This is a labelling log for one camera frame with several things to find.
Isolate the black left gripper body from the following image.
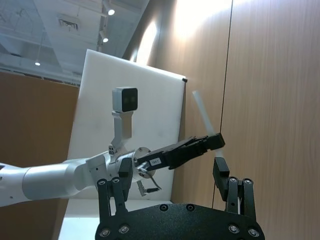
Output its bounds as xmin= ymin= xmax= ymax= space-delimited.
xmin=136 ymin=142 xmax=209 ymax=171

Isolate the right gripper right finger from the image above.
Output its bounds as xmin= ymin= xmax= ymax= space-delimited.
xmin=212 ymin=156 xmax=256 ymax=219

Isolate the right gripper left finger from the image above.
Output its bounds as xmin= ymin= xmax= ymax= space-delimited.
xmin=96 ymin=157 xmax=134 ymax=219

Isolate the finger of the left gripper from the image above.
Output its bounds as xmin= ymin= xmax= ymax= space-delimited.
xmin=177 ymin=135 xmax=211 ymax=148
xmin=185 ymin=133 xmax=226 ymax=154

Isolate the white plastic stick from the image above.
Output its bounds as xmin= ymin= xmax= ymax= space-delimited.
xmin=191 ymin=90 xmax=226 ymax=159

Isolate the white board panel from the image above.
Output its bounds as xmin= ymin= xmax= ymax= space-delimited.
xmin=59 ymin=48 xmax=189 ymax=201

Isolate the ceiling air vent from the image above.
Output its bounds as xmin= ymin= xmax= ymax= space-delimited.
xmin=56 ymin=15 xmax=80 ymax=32

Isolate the thin cable with silver plug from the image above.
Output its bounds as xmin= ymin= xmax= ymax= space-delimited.
xmin=136 ymin=161 xmax=162 ymax=197

